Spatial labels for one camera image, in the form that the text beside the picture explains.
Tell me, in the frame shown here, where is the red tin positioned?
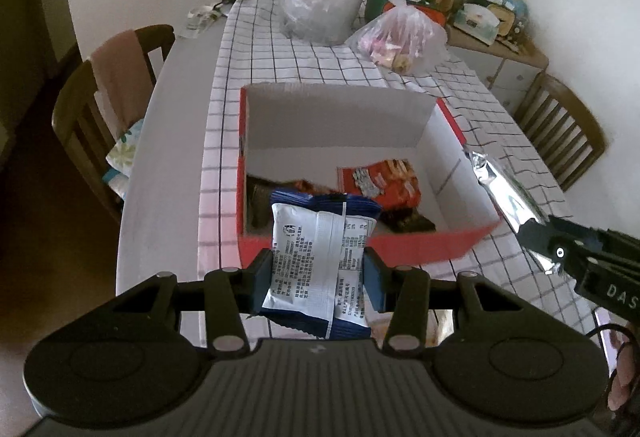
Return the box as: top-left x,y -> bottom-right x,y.
382,0 -> 447,28

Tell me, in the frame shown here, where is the retro yellow radio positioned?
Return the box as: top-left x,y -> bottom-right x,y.
487,0 -> 528,38

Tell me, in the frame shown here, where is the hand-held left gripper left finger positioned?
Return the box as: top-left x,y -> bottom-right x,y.
112,248 -> 275,354

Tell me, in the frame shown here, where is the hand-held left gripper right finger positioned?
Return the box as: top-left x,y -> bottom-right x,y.
364,248 -> 526,354

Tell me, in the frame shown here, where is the white sideboard cabinet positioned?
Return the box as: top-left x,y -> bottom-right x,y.
445,24 -> 550,112

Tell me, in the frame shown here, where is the brown snack packet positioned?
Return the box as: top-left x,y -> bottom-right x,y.
382,208 -> 437,234

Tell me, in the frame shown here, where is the wooden chair with towel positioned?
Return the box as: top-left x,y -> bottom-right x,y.
51,24 -> 176,223

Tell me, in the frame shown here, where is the silver foil snack packet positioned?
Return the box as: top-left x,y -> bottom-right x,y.
462,144 -> 566,275

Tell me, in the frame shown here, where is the blue white snack packet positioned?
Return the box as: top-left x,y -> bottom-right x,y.
259,189 -> 382,340

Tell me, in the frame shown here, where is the clear plastic bag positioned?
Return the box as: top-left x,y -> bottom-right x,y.
264,0 -> 363,45

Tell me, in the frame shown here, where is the red cardboard box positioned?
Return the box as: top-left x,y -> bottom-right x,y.
235,84 -> 501,270

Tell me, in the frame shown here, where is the floral seat cushion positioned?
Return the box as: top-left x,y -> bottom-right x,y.
105,119 -> 146,202

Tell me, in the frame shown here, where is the person's right hand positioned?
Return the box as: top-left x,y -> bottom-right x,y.
606,323 -> 640,413

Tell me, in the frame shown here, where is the small clear container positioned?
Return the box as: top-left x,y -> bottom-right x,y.
186,4 -> 223,35

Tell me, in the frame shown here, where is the pink plastic bag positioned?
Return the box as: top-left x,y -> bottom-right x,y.
345,0 -> 448,76

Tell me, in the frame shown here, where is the pink towel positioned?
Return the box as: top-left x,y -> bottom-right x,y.
90,29 -> 156,140

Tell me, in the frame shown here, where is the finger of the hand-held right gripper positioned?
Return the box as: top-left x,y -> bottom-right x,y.
517,222 -> 581,277
545,215 -> 608,250

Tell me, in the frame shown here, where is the white checkered tablecloth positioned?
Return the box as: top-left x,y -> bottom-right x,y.
197,0 -> 596,353

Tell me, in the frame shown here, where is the green tissue box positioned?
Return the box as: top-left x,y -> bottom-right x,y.
454,3 -> 501,42

